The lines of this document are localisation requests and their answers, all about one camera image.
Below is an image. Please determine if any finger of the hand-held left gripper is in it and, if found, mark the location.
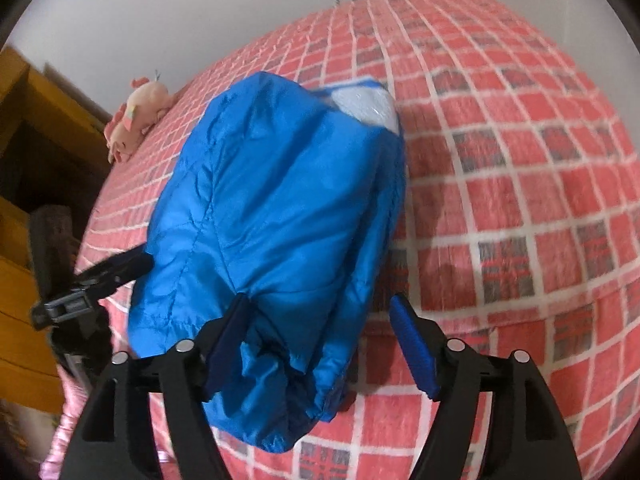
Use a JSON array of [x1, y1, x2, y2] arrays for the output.
[[74, 250, 154, 302]]

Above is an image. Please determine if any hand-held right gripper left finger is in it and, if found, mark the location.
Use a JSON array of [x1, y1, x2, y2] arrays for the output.
[[59, 294, 251, 480]]

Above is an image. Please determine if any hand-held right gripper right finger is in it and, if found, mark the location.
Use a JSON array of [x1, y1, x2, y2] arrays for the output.
[[389, 294, 584, 480]]

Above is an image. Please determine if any blue puffer jacket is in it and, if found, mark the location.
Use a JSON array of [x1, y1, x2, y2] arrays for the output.
[[126, 71, 409, 454]]

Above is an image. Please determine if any pink plush toy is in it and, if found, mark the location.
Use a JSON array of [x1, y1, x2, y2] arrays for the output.
[[104, 76, 174, 164]]

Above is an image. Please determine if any red plaid bed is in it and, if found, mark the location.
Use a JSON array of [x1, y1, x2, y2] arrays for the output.
[[42, 0, 637, 480]]

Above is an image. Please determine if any wooden wardrobe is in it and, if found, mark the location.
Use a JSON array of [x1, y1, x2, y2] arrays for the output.
[[0, 45, 114, 413]]

